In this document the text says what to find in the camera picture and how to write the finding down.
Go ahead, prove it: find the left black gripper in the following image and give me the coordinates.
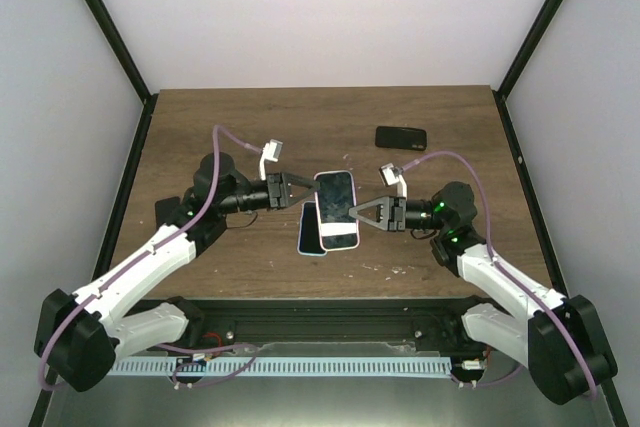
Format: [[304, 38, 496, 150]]
[[219, 172, 321, 215]]

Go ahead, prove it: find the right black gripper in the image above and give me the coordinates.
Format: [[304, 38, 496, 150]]
[[348, 197, 447, 233]]

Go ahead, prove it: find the light blue phone case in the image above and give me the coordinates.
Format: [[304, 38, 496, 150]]
[[297, 200, 329, 258]]

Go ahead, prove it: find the white phone case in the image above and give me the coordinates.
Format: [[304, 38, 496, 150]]
[[313, 170, 362, 252]]

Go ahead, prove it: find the black phone case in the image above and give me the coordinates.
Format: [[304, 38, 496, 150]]
[[374, 126, 427, 152]]

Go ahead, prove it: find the maroon phone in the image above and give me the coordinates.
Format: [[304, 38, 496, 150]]
[[154, 196, 181, 229]]

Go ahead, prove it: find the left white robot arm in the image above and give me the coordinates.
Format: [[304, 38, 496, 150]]
[[34, 153, 319, 392]]

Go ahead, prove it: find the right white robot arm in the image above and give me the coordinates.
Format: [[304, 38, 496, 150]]
[[349, 181, 618, 405]]

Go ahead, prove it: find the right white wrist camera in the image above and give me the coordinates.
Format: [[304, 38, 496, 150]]
[[379, 163, 408, 199]]

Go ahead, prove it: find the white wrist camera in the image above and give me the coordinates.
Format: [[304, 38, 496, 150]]
[[379, 163, 408, 199], [259, 139, 283, 180]]

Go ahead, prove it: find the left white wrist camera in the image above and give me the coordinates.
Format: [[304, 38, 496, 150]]
[[259, 139, 283, 180]]

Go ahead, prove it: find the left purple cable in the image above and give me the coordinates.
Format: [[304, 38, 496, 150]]
[[38, 124, 264, 392]]

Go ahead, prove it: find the black aluminium frame rail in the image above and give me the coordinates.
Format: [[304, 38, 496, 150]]
[[151, 296, 504, 355]]

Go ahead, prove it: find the light blue slotted cable duct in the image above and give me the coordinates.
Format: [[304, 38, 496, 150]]
[[109, 356, 452, 379]]

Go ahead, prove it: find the right black frame post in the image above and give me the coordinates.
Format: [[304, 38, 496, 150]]
[[497, 0, 595, 98]]

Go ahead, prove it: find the black frame post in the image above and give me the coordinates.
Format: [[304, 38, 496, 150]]
[[53, 0, 153, 104], [497, 0, 595, 98]]

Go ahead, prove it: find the left black frame post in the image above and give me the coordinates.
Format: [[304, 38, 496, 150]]
[[53, 0, 153, 104]]

